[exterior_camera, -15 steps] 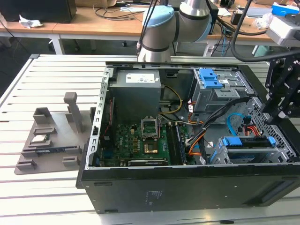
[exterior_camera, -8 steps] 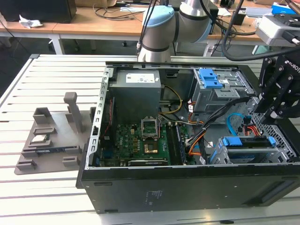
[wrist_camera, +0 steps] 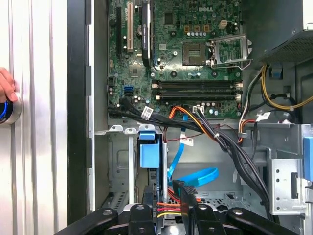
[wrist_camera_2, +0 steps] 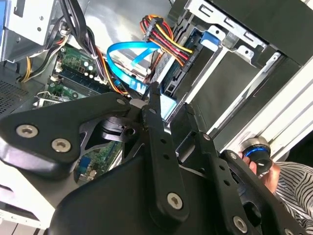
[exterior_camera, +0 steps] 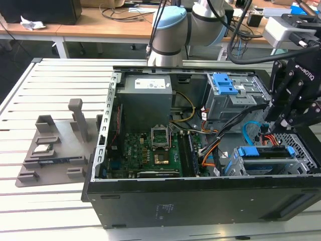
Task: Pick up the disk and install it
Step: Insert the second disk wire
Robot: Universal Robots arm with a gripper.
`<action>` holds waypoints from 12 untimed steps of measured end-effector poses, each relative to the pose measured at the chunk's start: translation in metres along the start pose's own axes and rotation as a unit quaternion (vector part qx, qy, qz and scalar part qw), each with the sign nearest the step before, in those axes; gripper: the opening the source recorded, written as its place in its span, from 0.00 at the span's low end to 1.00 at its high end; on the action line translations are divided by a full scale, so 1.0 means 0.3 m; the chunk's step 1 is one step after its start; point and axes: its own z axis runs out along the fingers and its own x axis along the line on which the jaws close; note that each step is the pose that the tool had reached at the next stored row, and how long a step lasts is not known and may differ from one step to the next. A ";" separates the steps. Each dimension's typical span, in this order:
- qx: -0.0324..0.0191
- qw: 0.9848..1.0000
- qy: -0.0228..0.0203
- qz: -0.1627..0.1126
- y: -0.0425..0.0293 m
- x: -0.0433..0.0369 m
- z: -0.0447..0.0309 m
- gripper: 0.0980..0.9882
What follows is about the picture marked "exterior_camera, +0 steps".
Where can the grey metal disk bay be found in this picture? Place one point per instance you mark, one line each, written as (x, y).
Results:
(283, 164)

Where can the black PC case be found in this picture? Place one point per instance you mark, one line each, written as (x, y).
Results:
(175, 206)

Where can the CPU socket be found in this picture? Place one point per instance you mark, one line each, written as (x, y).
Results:
(161, 158)

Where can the wooden desk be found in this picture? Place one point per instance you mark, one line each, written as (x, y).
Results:
(15, 31)
(82, 27)

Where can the green motherboard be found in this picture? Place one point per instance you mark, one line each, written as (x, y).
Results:
(135, 150)

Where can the grey power supply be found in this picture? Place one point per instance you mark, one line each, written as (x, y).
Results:
(143, 105)

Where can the hard disk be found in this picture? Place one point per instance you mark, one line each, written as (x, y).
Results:
(272, 152)

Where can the grey flat tray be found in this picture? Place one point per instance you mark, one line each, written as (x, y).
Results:
(273, 12)

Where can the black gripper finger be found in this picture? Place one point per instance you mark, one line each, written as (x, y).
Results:
(278, 95)
(306, 115)

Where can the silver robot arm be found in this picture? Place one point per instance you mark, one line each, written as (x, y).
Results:
(173, 32)

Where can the crumpled white paper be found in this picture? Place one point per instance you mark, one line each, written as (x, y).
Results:
(32, 23)

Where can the blue RAM stick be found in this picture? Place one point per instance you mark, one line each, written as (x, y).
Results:
(193, 155)

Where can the grey parts rack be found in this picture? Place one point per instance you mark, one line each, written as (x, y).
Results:
(67, 148)

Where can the silver CPU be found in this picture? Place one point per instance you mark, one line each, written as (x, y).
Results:
(41, 149)

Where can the graphics card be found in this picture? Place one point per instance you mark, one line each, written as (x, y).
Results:
(155, 173)

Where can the blue plastic drive latch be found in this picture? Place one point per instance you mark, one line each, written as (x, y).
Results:
(223, 85)

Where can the black pen cup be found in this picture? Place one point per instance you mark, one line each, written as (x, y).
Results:
(254, 20)

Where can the grey metal drive cage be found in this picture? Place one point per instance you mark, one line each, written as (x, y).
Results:
(233, 105)

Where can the large black box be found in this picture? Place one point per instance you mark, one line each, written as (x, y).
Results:
(37, 10)

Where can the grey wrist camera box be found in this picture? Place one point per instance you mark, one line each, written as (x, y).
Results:
(278, 32)

